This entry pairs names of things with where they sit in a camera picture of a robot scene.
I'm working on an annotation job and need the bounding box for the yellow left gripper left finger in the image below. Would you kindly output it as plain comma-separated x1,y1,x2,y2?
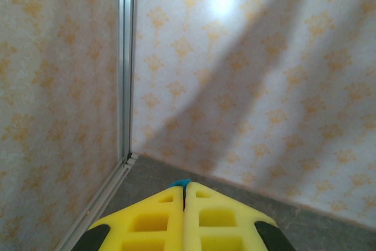
70,186,185,251

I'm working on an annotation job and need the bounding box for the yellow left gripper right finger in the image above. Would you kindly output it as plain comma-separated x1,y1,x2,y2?
183,182,297,251

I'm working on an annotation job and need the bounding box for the blue t-shirt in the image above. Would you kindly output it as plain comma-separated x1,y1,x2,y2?
169,178,192,189

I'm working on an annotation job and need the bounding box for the aluminium table side rail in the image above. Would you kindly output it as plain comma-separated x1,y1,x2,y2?
54,153,139,251

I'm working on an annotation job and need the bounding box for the aluminium frame post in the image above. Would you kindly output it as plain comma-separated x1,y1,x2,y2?
117,0,139,160

